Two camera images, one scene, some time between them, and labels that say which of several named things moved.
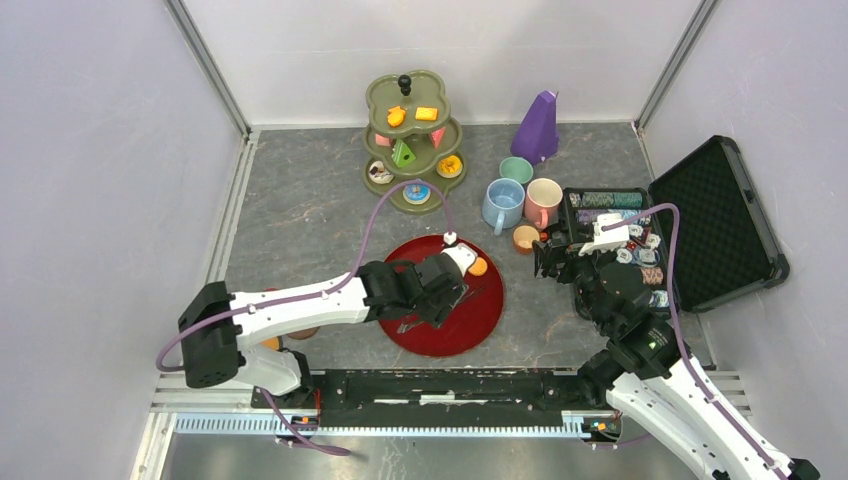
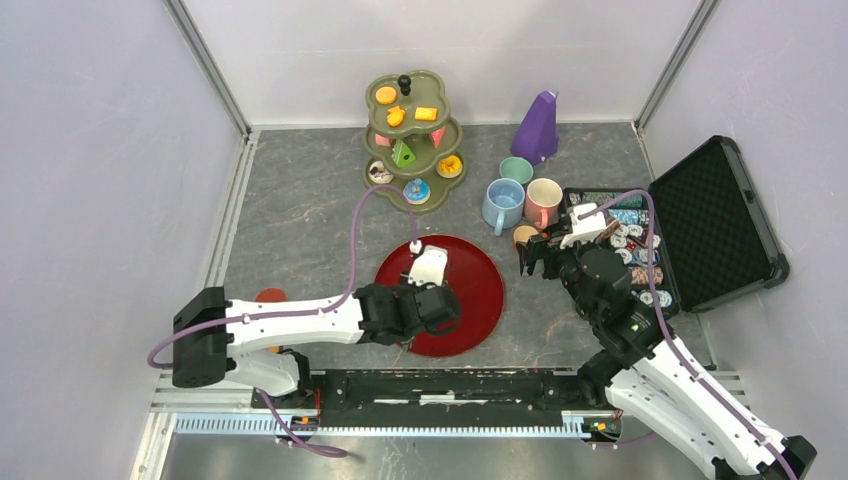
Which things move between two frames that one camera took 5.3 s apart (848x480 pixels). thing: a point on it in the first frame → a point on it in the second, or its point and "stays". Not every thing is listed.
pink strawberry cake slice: [437, 136] stays
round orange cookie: [479, 267] → [386, 95]
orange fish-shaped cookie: [396, 116] stays
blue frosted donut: [416, 194] stays
